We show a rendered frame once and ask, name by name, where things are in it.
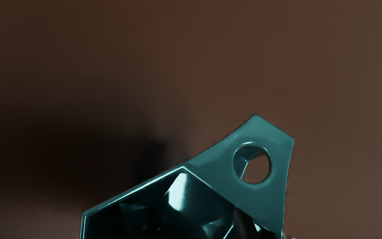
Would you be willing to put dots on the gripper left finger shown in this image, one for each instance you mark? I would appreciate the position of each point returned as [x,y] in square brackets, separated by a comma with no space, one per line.
[243,227]

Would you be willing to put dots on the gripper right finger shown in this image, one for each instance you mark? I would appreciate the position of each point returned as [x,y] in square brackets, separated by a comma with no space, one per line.
[288,236]

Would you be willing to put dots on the teal faceted mug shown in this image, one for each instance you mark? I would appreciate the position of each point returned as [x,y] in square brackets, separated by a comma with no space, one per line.
[211,166]

